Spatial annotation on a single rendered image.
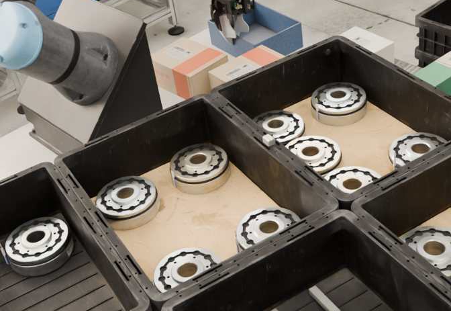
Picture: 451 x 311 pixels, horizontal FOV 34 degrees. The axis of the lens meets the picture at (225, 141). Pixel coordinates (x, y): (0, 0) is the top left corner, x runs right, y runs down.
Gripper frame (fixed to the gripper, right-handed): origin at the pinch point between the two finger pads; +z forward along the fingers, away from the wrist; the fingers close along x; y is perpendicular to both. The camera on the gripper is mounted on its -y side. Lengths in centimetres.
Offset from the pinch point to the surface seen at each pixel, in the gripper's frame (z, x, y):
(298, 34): 1.3, 13.6, 10.0
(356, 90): -11, -7, 52
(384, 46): -3.6, 16.7, 36.1
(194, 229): -8, -50, 59
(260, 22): 4.0, 14.4, -7.0
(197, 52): -2.2, -11.9, 3.0
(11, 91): 64, -25, -137
